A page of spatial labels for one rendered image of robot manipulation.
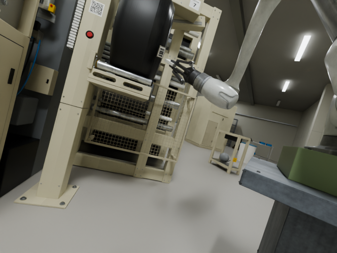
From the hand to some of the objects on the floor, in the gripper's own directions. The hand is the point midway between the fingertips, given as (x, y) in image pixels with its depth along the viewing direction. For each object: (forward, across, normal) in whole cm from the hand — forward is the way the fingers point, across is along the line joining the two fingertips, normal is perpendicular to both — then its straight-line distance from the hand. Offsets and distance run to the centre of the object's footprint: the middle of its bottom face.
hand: (170, 62), depth 86 cm
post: (+12, +101, -55) cm, 115 cm away
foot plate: (+12, +101, -54) cm, 115 cm away
